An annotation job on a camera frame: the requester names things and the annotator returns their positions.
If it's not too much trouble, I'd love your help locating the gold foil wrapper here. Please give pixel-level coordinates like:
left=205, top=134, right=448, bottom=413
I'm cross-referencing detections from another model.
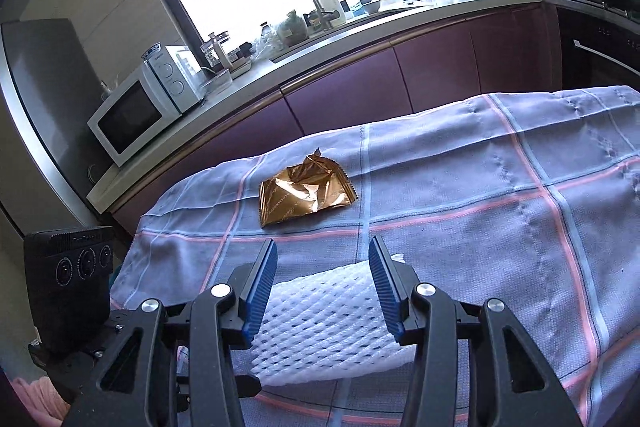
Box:
left=258, top=148, right=358, bottom=228

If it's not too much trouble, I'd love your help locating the checked grey tablecloth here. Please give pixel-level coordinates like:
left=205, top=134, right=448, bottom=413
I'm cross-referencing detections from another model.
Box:
left=109, top=86, right=640, bottom=427

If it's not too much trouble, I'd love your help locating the white foam net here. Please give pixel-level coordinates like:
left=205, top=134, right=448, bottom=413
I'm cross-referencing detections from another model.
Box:
left=247, top=253, right=421, bottom=387

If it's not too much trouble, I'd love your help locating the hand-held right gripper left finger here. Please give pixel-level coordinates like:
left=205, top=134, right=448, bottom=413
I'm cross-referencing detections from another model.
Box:
left=60, top=238, right=279, bottom=427

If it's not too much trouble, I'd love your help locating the black built-in oven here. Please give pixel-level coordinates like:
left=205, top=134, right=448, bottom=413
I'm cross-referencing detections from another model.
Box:
left=555, top=4, right=640, bottom=93

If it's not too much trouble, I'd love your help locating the white soap bottle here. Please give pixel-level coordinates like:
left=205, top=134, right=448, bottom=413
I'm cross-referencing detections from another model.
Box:
left=315, top=0, right=347, bottom=27

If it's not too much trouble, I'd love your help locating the grey refrigerator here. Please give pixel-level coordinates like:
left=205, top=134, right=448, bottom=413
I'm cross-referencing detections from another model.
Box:
left=0, top=18, right=136, bottom=239

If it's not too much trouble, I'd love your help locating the white microwave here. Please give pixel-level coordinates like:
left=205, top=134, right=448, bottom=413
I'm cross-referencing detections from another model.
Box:
left=87, top=44, right=207, bottom=168

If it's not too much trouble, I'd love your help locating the glass baking dish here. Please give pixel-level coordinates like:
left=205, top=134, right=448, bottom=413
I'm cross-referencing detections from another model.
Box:
left=202, top=67, right=235, bottom=95

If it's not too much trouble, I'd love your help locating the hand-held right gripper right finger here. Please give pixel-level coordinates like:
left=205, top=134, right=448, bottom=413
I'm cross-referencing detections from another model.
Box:
left=368, top=235, right=586, bottom=427

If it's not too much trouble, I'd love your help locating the glass french press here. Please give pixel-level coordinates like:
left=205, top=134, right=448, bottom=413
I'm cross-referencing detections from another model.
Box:
left=200, top=30, right=236, bottom=69

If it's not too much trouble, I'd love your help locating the plastic bag of greens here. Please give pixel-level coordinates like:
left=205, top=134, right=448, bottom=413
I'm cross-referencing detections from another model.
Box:
left=250, top=10, right=308, bottom=59

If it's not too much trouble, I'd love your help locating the purple base cabinet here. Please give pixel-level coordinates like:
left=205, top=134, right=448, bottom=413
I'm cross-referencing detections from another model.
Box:
left=107, top=2, right=563, bottom=228

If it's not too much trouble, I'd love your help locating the person's left forearm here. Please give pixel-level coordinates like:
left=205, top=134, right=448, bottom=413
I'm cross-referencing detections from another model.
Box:
left=10, top=376, right=73, bottom=425

